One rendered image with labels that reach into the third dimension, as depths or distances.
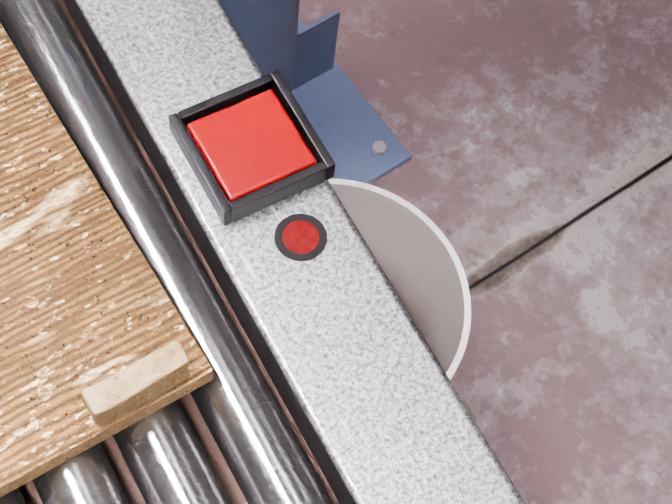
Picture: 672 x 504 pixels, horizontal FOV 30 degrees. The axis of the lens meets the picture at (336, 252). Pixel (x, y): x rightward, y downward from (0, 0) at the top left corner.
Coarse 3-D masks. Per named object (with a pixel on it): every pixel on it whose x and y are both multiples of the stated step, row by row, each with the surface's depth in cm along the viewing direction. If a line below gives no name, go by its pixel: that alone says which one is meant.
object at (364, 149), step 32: (224, 0) 143; (256, 0) 144; (288, 0) 149; (256, 32) 150; (288, 32) 156; (320, 32) 177; (288, 64) 163; (320, 64) 185; (320, 96) 186; (352, 96) 187; (320, 128) 184; (352, 128) 184; (384, 128) 185; (352, 160) 182; (384, 160) 183
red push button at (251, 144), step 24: (264, 96) 78; (216, 120) 77; (240, 120) 77; (264, 120) 77; (288, 120) 77; (216, 144) 76; (240, 144) 76; (264, 144) 77; (288, 144) 77; (216, 168) 76; (240, 168) 76; (264, 168) 76; (288, 168) 76; (240, 192) 75
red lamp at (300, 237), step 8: (296, 224) 76; (304, 224) 76; (312, 224) 76; (288, 232) 76; (296, 232) 76; (304, 232) 76; (312, 232) 76; (288, 240) 75; (296, 240) 75; (304, 240) 75; (312, 240) 76; (288, 248) 75; (296, 248) 75; (304, 248) 75; (312, 248) 75
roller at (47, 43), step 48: (0, 0) 81; (48, 0) 82; (48, 48) 79; (48, 96) 79; (96, 96) 78; (96, 144) 77; (144, 192) 76; (144, 240) 74; (192, 288) 73; (240, 336) 73; (240, 384) 71; (240, 432) 70; (288, 432) 71; (240, 480) 70; (288, 480) 69
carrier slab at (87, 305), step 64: (0, 64) 77; (0, 128) 75; (64, 128) 75; (0, 192) 73; (64, 192) 73; (0, 256) 71; (64, 256) 72; (128, 256) 72; (0, 320) 70; (64, 320) 70; (128, 320) 70; (0, 384) 68; (64, 384) 68; (192, 384) 69; (0, 448) 67; (64, 448) 67
